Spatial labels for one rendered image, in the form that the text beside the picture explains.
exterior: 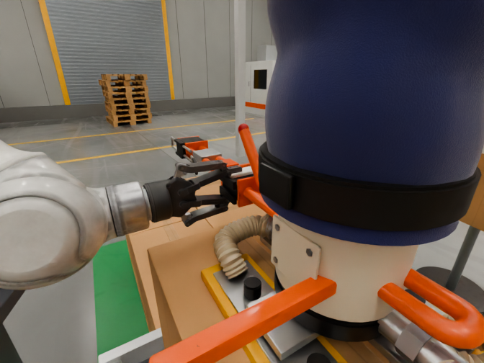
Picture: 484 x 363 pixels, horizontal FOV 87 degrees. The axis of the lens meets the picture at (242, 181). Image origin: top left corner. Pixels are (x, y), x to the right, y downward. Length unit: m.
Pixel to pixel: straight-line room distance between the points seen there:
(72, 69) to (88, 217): 9.86
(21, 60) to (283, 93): 10.10
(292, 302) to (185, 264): 0.30
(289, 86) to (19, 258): 0.26
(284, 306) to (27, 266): 0.22
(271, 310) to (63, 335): 1.65
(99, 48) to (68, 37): 0.82
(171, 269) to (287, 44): 0.43
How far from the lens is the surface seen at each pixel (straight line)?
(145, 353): 0.90
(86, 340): 1.78
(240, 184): 0.49
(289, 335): 0.37
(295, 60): 0.24
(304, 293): 0.29
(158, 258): 0.57
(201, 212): 0.54
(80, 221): 0.27
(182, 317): 0.45
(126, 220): 0.46
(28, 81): 10.26
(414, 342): 0.36
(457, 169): 0.27
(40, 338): 1.91
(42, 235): 0.27
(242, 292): 0.44
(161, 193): 0.47
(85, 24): 10.23
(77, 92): 10.11
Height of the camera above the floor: 1.29
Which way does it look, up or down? 23 degrees down
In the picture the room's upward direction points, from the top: straight up
